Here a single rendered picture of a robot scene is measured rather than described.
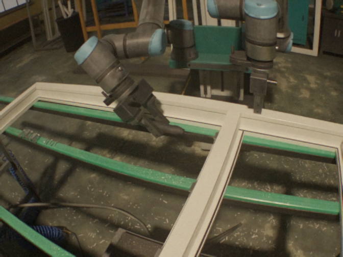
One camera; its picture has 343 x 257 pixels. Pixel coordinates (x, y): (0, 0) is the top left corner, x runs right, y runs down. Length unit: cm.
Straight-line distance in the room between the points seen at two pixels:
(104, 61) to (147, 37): 16
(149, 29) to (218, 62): 91
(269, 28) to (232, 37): 110
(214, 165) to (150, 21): 49
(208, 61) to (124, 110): 104
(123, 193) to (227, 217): 75
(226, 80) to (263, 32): 135
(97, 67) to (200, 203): 44
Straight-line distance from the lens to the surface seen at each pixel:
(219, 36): 173
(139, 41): 77
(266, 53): 66
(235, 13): 77
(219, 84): 199
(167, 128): 74
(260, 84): 68
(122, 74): 70
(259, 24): 64
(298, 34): 440
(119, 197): 181
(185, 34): 162
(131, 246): 91
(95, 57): 70
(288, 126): 80
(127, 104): 69
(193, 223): 52
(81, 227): 176
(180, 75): 298
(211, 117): 83
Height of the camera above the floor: 139
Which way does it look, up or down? 38 degrees down
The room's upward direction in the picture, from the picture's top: 8 degrees counter-clockwise
